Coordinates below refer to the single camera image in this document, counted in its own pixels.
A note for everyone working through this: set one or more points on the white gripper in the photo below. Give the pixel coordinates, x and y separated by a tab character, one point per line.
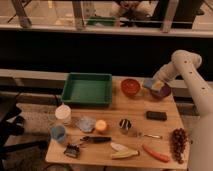
163	75

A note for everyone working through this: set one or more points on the blue and yellow sponge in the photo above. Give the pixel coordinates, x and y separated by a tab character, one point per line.
153	84

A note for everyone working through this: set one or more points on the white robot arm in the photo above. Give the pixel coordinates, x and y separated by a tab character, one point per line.
185	63

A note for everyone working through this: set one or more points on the purple bowl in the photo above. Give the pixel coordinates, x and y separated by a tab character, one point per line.
163	93

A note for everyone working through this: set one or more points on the orange bowl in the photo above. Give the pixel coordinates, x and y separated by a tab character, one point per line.
130	87

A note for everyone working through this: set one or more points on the black rectangular block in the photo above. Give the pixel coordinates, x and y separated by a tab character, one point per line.
153	115

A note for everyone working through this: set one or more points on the dark grape bunch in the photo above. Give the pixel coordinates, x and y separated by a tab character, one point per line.
178	143

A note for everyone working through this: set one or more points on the small metal cup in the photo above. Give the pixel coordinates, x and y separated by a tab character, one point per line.
125	126

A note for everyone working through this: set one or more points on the orange round fruit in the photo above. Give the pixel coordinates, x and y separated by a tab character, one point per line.
101	126

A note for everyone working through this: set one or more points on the green bin behind glass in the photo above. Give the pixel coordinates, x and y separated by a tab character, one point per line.
100	21

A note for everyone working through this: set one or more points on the orange carrot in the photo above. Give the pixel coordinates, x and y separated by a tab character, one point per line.
156	155

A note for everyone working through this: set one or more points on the green plastic tray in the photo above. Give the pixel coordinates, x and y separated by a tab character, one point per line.
87	90

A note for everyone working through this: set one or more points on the white plastic jar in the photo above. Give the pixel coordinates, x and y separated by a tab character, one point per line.
63	114

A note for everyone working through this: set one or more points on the black binder clip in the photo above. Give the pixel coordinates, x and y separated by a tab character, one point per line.
72	151

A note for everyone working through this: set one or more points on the blue plastic cup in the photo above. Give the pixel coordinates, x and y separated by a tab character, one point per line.
58	133

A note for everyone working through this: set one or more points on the black office chair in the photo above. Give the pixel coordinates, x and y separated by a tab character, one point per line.
11	123

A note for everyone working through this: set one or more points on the black handled tool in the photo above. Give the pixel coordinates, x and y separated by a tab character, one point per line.
94	139

